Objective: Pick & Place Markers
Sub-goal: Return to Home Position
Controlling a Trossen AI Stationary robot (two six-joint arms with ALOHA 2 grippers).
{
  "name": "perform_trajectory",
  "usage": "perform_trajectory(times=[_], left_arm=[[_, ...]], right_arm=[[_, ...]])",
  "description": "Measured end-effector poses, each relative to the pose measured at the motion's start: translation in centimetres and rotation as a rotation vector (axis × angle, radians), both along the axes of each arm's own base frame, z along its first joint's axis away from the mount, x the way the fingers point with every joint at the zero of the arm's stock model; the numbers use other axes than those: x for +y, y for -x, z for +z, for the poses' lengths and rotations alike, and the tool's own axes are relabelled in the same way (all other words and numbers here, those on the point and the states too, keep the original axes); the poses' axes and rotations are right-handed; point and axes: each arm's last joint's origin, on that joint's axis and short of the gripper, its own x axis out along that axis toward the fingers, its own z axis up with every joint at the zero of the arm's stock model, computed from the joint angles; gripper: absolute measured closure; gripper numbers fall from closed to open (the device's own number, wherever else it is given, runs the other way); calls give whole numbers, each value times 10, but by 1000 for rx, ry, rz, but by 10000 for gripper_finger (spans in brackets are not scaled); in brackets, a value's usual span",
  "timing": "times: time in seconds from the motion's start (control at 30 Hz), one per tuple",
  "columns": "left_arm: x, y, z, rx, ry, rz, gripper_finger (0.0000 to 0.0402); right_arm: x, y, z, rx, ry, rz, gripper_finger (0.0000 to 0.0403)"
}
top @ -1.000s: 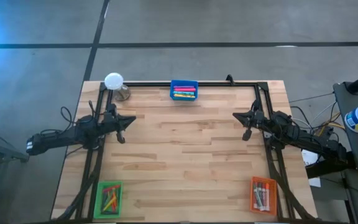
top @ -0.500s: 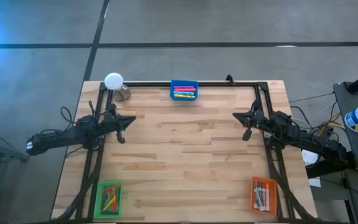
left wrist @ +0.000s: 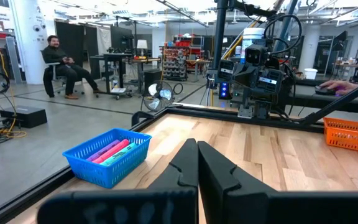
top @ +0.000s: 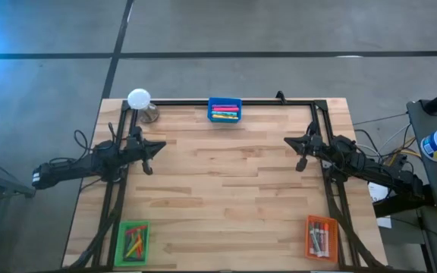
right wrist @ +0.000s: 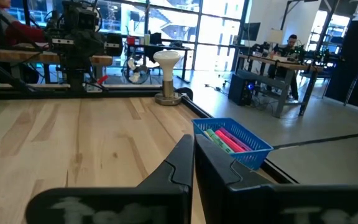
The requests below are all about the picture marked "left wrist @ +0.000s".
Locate person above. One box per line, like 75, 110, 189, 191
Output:
41, 34, 104, 100

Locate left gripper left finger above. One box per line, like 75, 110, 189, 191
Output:
149, 138, 198, 190

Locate yellow floor cable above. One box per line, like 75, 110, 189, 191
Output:
0, 45, 28, 139

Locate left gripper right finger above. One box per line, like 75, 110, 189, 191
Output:
198, 141, 269, 192

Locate white plastic bucket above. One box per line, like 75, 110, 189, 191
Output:
303, 68, 318, 80

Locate black computer monitor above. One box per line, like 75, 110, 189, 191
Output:
109, 26, 134, 53

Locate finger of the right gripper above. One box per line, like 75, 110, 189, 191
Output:
232, 63, 250, 91
247, 64, 260, 94

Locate white round pillar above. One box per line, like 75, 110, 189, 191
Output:
8, 0, 57, 85
298, 24, 322, 72

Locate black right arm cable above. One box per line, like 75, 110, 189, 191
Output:
262, 14, 303, 63

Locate person's hand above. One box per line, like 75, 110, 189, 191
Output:
319, 80, 358, 96

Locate purple highlighter marker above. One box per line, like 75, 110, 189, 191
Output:
86, 139, 121, 162

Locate black floor platform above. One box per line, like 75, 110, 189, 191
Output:
0, 105, 48, 129

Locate black partition panel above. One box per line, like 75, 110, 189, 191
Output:
55, 21, 86, 65

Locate white blue spray canister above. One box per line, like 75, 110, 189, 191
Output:
240, 27, 266, 65

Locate black floor fan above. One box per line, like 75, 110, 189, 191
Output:
141, 80, 185, 113

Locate teal Sharpie highlighter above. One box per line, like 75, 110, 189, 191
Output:
99, 142, 139, 167

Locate shelving rack red bins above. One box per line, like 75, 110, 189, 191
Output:
162, 34, 205, 82

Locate pink highlighter marker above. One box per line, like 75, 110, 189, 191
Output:
92, 138, 131, 165

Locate black wheeled desk cart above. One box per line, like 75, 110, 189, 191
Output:
89, 52, 134, 101

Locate grey office chair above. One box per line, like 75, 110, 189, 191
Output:
40, 49, 86, 96

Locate blue plastic basket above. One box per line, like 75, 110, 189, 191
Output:
62, 128, 153, 189

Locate black power box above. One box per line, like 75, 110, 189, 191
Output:
218, 81, 231, 101

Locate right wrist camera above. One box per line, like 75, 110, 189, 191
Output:
245, 44, 269, 67

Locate black computer mouse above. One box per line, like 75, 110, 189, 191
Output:
314, 86, 337, 96

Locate black rig crossbar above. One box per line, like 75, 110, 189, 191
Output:
301, 75, 358, 126

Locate orange plastic basket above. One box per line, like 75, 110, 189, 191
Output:
323, 117, 358, 156

